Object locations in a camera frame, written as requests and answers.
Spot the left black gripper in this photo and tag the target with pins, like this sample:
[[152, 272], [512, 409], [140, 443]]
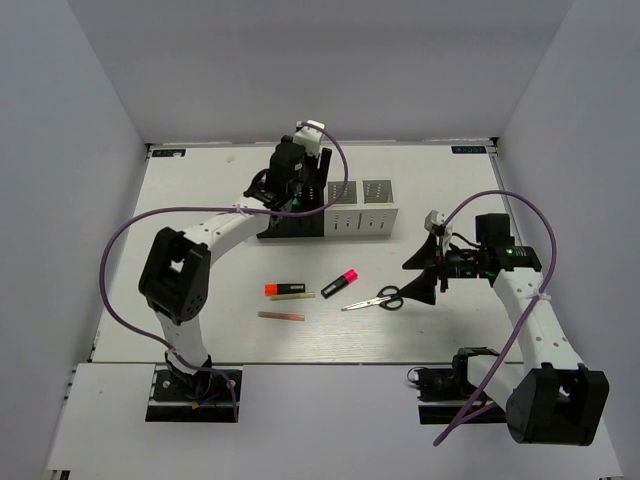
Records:
[[319, 176]]

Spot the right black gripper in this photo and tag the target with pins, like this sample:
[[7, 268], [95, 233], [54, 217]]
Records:
[[423, 287]]

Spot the pink cap black highlighter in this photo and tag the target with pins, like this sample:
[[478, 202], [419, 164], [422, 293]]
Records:
[[339, 284]]

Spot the yellow translucent pen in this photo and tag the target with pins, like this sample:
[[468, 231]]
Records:
[[292, 296]]

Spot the orange cap black highlighter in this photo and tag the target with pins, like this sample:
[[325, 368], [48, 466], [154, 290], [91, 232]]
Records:
[[275, 289]]

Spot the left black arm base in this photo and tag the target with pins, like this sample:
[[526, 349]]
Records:
[[199, 398]]

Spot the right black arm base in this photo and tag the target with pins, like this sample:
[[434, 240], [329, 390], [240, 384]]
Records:
[[442, 390]]

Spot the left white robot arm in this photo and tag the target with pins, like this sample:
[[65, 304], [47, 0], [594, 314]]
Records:
[[175, 278]]

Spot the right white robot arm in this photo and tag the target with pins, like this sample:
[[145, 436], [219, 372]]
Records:
[[551, 397]]

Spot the black double pen holder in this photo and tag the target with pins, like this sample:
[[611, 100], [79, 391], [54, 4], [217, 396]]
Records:
[[301, 226]]

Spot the white double pen holder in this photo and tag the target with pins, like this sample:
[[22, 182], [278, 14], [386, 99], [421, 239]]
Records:
[[365, 209]]

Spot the right blue table label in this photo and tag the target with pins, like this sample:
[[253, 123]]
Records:
[[468, 149]]

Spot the blue table label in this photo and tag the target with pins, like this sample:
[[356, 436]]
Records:
[[468, 149], [168, 153]]

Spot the orange translucent pen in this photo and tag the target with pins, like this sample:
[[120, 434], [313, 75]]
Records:
[[281, 316]]

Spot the left blue table label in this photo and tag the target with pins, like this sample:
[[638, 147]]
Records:
[[168, 153]]

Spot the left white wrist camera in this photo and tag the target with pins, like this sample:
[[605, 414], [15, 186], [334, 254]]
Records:
[[309, 134]]

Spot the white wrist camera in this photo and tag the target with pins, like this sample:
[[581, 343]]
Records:
[[435, 225], [309, 134]]

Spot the black handled scissors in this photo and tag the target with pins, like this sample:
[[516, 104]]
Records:
[[387, 298]]

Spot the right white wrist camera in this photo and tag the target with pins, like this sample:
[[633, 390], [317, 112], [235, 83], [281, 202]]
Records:
[[435, 225]]

